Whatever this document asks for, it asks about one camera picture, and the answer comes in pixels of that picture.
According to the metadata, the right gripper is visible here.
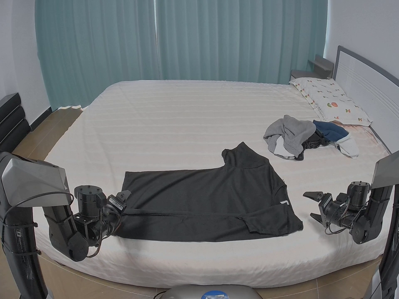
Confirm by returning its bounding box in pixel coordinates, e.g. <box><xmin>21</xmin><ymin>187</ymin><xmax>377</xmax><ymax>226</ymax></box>
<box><xmin>303</xmin><ymin>191</ymin><xmax>347</xmax><ymax>229</ymax></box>

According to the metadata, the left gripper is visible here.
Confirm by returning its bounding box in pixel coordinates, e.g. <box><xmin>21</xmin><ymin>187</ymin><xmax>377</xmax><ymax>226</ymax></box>
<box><xmin>102</xmin><ymin>190</ymin><xmax>132</xmax><ymax>230</ymax></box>

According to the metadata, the black T-shirt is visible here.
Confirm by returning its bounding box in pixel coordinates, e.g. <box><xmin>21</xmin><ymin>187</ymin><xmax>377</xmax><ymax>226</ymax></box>
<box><xmin>112</xmin><ymin>141</ymin><xmax>304</xmax><ymax>242</ymax></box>

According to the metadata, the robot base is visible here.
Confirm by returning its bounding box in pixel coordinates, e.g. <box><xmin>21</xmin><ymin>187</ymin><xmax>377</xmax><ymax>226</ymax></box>
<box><xmin>162</xmin><ymin>285</ymin><xmax>261</xmax><ymax>299</ymax></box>

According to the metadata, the pile of clothes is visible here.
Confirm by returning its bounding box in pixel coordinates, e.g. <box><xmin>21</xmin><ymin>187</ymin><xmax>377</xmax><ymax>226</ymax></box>
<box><xmin>263</xmin><ymin>115</ymin><xmax>360</xmax><ymax>161</ymax></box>

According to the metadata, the bed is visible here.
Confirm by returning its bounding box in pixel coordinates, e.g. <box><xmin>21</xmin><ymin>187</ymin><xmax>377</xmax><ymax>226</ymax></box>
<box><xmin>33</xmin><ymin>45</ymin><xmax>399</xmax><ymax>287</ymax></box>

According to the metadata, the white printed pillow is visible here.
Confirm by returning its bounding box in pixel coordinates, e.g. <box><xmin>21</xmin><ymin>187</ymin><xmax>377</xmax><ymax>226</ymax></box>
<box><xmin>288</xmin><ymin>77</ymin><xmax>373</xmax><ymax>127</ymax></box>

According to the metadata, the black chest of drawers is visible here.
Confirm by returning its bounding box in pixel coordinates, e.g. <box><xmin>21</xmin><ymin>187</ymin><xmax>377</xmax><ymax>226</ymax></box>
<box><xmin>0</xmin><ymin>93</ymin><xmax>32</xmax><ymax>152</ymax></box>

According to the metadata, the grey bedside table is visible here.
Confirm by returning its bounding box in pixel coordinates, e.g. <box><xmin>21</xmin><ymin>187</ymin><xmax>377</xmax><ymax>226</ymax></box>
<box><xmin>291</xmin><ymin>54</ymin><xmax>335</xmax><ymax>80</ymax></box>

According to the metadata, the blue-green curtain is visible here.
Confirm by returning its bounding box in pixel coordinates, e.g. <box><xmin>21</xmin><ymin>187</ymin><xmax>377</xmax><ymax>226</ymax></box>
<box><xmin>155</xmin><ymin>0</ymin><xmax>330</xmax><ymax>85</ymax></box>
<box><xmin>35</xmin><ymin>0</ymin><xmax>161</xmax><ymax>111</ymax></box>

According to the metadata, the black cable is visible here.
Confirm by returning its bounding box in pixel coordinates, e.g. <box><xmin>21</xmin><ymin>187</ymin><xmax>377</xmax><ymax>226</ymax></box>
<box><xmin>3</xmin><ymin>192</ymin><xmax>75</xmax><ymax>227</ymax></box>
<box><xmin>324</xmin><ymin>222</ymin><xmax>354</xmax><ymax>237</ymax></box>

